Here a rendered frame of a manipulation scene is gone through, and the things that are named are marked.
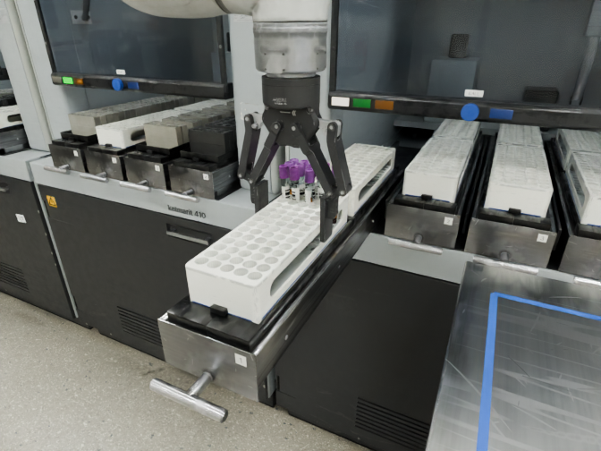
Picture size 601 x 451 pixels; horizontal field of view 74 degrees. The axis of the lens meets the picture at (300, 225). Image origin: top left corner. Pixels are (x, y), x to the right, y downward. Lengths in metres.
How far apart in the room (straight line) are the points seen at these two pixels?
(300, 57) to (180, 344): 0.36
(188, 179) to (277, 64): 0.58
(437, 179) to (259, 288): 0.47
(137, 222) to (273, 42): 0.83
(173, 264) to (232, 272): 0.75
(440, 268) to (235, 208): 0.48
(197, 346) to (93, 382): 1.20
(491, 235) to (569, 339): 0.32
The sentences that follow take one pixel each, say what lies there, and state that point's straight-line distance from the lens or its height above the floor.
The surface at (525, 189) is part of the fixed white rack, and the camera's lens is 0.80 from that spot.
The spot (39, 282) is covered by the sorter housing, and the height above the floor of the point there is 0.23.
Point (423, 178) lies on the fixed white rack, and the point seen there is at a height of 0.85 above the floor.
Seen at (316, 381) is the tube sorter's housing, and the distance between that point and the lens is 1.16.
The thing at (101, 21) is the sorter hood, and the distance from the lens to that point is 1.23.
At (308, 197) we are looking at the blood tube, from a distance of 0.63.
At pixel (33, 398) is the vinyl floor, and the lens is 1.71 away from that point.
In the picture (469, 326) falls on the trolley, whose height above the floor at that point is 0.82.
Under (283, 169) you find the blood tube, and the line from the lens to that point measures 0.63.
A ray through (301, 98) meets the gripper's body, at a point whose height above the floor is 1.03.
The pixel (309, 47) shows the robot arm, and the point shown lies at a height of 1.09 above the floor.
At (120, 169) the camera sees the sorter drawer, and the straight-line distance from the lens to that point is 1.19.
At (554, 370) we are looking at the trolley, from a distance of 0.47.
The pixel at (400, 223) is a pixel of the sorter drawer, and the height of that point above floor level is 0.77.
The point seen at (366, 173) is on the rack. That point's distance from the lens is 0.78.
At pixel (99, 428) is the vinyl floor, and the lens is 1.52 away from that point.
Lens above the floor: 1.11
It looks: 26 degrees down
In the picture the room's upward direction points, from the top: straight up
